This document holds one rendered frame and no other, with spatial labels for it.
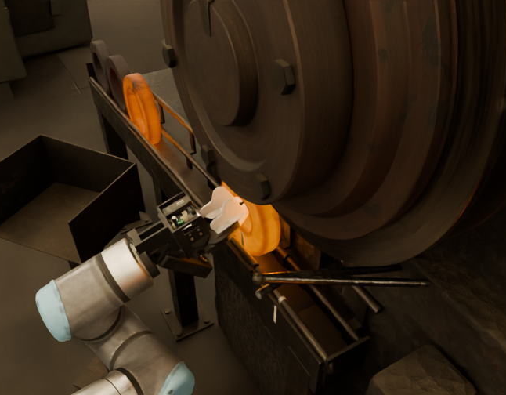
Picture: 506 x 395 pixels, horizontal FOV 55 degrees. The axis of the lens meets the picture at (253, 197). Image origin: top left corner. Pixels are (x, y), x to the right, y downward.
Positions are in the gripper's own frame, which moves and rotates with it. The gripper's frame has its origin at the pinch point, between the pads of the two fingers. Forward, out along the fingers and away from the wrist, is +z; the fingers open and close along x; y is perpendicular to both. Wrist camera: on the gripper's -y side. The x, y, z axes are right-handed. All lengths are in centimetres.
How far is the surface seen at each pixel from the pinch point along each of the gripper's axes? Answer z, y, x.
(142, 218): -19, -72, 92
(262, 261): -2.5, -10.9, -3.9
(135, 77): -1, 2, 55
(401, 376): -0.8, 3.5, -38.6
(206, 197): -3.0, -13.4, 20.7
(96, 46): -3, -2, 90
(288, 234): 3.1, -5.6, -6.1
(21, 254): -63, -61, 96
